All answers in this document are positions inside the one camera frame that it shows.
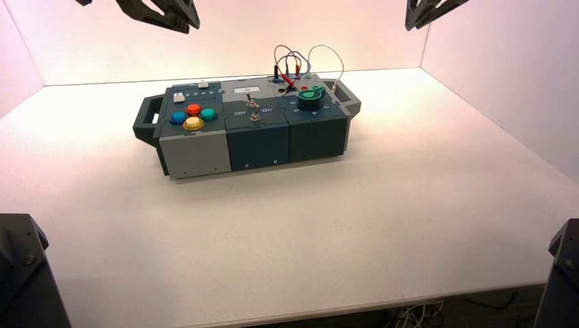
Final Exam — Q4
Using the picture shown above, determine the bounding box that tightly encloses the green rotary knob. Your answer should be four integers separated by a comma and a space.
296, 86, 326, 112

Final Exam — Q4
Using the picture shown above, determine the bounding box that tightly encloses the black cable under table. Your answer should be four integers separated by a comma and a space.
463, 292, 521, 312

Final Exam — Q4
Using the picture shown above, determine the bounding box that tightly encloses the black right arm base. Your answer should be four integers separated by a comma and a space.
534, 219, 579, 328

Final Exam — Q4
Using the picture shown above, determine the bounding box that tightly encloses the blue jumper wire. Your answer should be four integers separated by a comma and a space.
276, 51, 311, 79

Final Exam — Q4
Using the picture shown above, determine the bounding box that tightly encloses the white cable under table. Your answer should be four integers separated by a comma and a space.
393, 301, 445, 328

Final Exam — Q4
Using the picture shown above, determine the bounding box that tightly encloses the grey and teal control box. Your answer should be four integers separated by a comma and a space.
132, 74, 362, 180

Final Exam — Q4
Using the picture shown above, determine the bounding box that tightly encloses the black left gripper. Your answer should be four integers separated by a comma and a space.
74, 0, 200, 35

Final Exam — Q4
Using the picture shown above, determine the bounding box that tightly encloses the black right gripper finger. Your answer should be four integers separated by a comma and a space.
406, 0, 431, 31
418, 0, 470, 28

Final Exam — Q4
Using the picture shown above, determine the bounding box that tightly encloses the yellow round push button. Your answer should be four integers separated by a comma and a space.
182, 116, 206, 132

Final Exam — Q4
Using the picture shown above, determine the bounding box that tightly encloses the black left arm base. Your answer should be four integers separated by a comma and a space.
0, 213, 72, 328

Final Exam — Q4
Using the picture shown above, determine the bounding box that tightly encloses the white jumper wire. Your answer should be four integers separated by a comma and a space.
307, 44, 345, 94

